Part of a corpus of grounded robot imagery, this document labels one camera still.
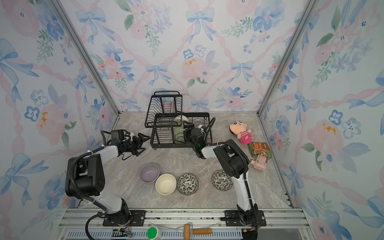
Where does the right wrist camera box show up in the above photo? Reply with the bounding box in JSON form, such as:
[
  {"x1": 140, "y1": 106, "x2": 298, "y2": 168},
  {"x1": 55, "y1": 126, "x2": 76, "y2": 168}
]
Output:
[{"x1": 191, "y1": 125, "x2": 208, "y2": 148}]

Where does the right black floral bowl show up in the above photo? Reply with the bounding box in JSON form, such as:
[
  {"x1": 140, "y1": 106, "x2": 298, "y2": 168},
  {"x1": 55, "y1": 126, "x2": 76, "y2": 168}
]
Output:
[{"x1": 212, "y1": 170, "x2": 233, "y2": 192}]

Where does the cream speckled bowl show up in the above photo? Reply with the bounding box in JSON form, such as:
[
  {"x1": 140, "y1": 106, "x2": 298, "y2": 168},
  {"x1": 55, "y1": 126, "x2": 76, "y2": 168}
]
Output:
[{"x1": 175, "y1": 115, "x2": 189, "y2": 124}]

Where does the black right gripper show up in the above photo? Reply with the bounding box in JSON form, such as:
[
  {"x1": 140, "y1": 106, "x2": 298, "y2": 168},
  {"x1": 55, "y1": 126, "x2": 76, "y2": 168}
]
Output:
[{"x1": 184, "y1": 120, "x2": 198, "y2": 150}]

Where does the cream white bowl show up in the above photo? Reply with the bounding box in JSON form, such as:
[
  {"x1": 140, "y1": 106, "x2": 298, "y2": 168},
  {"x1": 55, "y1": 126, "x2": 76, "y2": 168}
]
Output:
[{"x1": 155, "y1": 174, "x2": 177, "y2": 196}]

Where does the green red soup packet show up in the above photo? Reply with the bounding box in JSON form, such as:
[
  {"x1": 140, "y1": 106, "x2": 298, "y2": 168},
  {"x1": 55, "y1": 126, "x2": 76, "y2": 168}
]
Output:
[{"x1": 248, "y1": 142, "x2": 273, "y2": 159}]

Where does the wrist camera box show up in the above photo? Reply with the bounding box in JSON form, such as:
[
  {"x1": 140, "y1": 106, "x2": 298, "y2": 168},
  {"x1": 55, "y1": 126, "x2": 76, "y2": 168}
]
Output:
[
  {"x1": 191, "y1": 125, "x2": 208, "y2": 148},
  {"x1": 111, "y1": 130, "x2": 132, "y2": 145}
]

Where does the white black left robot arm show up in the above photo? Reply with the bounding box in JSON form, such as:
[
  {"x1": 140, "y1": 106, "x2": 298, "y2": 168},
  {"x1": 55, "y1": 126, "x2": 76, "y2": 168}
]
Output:
[{"x1": 65, "y1": 139, "x2": 146, "y2": 227}]

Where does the pink plush doll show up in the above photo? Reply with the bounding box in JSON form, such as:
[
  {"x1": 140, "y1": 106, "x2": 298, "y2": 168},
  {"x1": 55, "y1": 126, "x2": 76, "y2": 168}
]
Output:
[{"x1": 229, "y1": 121, "x2": 253, "y2": 145}]

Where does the black floral bowl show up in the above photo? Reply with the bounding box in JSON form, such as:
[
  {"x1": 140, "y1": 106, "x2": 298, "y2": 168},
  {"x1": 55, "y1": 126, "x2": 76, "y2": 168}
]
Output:
[
  {"x1": 212, "y1": 170, "x2": 233, "y2": 192},
  {"x1": 177, "y1": 173, "x2": 199, "y2": 196}
]

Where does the green round button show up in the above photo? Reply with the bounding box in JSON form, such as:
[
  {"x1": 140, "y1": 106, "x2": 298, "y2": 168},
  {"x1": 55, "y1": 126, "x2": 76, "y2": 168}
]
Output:
[{"x1": 147, "y1": 227, "x2": 162, "y2": 240}]

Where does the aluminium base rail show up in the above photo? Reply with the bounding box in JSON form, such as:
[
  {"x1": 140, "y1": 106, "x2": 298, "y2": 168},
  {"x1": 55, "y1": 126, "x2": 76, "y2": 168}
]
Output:
[{"x1": 53, "y1": 208, "x2": 315, "y2": 240}]

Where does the black wire dish rack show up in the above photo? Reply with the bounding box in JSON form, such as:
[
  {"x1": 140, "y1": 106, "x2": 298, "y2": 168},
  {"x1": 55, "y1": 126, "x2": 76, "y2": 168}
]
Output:
[{"x1": 145, "y1": 91, "x2": 212, "y2": 149}]

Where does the light green bowl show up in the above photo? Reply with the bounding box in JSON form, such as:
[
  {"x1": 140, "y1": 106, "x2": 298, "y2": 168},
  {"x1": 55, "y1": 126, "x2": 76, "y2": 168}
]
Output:
[{"x1": 173, "y1": 125, "x2": 185, "y2": 142}]

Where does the wooden handled tool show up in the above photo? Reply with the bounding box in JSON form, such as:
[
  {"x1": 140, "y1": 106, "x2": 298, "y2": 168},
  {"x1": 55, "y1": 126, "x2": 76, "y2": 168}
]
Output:
[{"x1": 183, "y1": 224, "x2": 213, "y2": 240}]

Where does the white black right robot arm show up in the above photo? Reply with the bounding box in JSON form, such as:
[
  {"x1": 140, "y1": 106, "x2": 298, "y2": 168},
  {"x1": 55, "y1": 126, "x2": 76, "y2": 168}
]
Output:
[{"x1": 184, "y1": 127, "x2": 261, "y2": 227}]

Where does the lavender bowl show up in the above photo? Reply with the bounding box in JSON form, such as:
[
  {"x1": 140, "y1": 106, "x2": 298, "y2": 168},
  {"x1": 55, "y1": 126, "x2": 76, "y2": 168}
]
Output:
[{"x1": 139, "y1": 163, "x2": 160, "y2": 184}]

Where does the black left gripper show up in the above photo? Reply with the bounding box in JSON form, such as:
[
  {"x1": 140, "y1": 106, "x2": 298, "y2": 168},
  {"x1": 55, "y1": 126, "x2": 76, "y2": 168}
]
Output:
[{"x1": 123, "y1": 133, "x2": 151, "y2": 156}]

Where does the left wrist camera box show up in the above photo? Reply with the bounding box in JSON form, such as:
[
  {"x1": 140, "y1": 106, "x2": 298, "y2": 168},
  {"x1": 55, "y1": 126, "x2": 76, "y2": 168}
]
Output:
[{"x1": 111, "y1": 130, "x2": 132, "y2": 145}]

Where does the left black floral bowl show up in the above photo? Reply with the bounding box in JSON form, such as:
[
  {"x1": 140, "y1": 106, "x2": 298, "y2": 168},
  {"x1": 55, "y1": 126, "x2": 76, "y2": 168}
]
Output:
[{"x1": 177, "y1": 173, "x2": 199, "y2": 196}]

